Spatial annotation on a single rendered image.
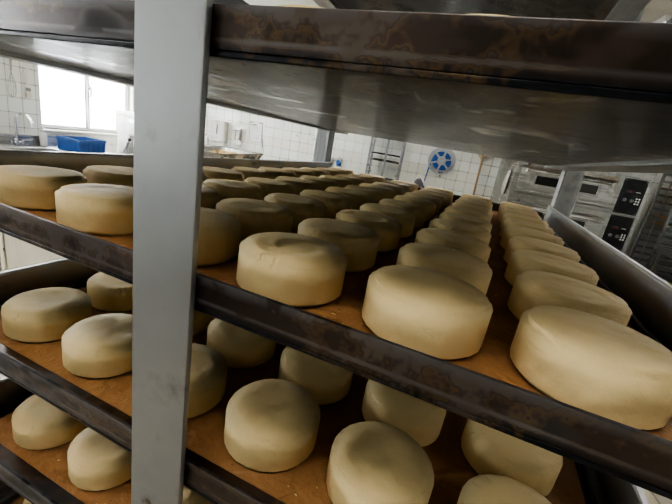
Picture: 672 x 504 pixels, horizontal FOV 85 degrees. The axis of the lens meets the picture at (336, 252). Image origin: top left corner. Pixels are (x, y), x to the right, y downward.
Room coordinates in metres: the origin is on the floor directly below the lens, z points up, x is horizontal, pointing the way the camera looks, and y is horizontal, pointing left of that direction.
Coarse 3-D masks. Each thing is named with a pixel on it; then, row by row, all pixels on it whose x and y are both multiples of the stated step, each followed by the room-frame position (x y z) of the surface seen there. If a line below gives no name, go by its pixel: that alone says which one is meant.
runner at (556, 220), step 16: (560, 224) 0.50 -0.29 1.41; (576, 224) 0.42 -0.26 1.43; (576, 240) 0.40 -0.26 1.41; (592, 240) 0.35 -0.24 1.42; (592, 256) 0.33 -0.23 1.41; (608, 256) 0.29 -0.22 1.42; (624, 256) 0.26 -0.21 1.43; (608, 272) 0.28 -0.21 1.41; (624, 272) 0.25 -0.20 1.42; (640, 272) 0.23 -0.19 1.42; (608, 288) 0.27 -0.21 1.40; (624, 288) 0.24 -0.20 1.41; (640, 288) 0.22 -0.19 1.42; (656, 288) 0.20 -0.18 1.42; (640, 304) 0.21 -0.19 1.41; (656, 304) 0.20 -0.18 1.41; (640, 320) 0.21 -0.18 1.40; (656, 320) 0.19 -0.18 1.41; (656, 336) 0.18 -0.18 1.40
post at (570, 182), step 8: (640, 16) 0.61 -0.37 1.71; (560, 176) 0.64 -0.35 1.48; (568, 176) 0.62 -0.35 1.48; (576, 176) 0.62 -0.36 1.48; (584, 176) 0.61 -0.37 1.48; (560, 184) 0.62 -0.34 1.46; (568, 184) 0.62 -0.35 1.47; (576, 184) 0.61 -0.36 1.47; (560, 192) 0.62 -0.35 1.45; (568, 192) 0.62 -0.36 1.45; (576, 192) 0.61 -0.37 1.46; (552, 200) 0.64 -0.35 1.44; (560, 200) 0.62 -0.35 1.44; (568, 200) 0.61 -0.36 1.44; (560, 208) 0.62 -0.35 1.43; (568, 208) 0.61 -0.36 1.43; (568, 216) 0.61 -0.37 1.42
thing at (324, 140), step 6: (318, 132) 0.78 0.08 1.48; (324, 132) 0.77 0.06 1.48; (330, 132) 0.77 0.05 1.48; (318, 138) 0.77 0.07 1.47; (324, 138) 0.77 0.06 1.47; (330, 138) 0.78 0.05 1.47; (318, 144) 0.77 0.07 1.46; (324, 144) 0.77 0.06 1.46; (330, 144) 0.78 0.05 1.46; (318, 150) 0.77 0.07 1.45; (324, 150) 0.77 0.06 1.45; (330, 150) 0.78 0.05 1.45; (318, 156) 0.77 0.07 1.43; (324, 156) 0.77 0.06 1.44; (330, 156) 0.79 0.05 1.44
